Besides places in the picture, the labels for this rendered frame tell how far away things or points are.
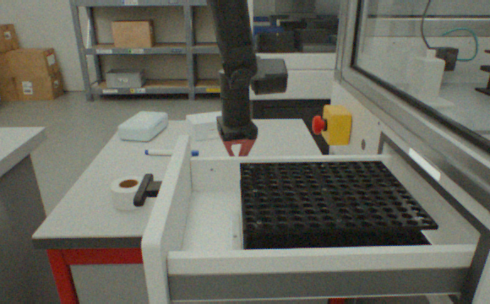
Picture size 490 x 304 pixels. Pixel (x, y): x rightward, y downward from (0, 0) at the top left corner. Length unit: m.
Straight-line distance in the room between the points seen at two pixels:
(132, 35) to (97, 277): 3.76
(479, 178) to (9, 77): 4.85
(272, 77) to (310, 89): 0.60
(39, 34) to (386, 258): 4.99
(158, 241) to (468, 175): 0.33
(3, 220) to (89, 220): 0.51
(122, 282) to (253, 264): 0.42
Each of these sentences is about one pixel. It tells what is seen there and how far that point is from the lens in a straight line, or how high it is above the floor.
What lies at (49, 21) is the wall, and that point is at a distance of 5.12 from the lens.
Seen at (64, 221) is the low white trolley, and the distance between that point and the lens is 0.75.
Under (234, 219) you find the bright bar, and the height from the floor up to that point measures 0.85.
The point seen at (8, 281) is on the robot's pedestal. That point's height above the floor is 0.35.
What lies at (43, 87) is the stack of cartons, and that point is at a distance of 4.87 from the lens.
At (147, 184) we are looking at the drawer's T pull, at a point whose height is 0.91.
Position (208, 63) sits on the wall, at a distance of 4.72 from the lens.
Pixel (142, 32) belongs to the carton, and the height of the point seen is 0.75.
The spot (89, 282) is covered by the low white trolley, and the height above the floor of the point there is 0.64.
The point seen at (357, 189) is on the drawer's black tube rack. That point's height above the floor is 0.90.
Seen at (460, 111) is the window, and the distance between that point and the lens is 0.50.
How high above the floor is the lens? 1.14
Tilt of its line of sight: 24 degrees down
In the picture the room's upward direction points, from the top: straight up
